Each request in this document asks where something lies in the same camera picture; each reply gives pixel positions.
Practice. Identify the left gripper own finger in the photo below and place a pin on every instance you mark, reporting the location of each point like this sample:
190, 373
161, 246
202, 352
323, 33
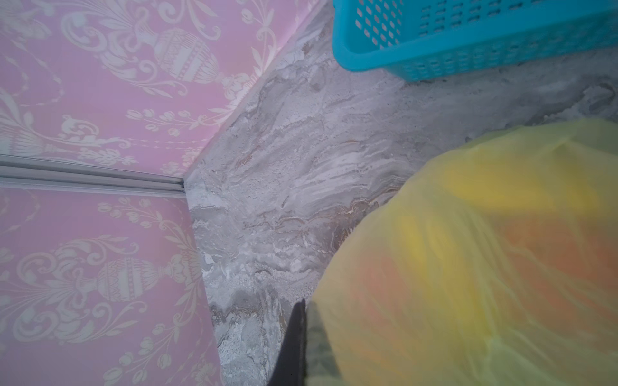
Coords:
291, 366

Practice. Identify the yellow plastic bag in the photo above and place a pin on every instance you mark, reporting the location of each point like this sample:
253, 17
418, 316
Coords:
495, 264

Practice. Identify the teal plastic basket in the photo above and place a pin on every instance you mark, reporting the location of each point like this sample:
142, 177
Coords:
424, 40

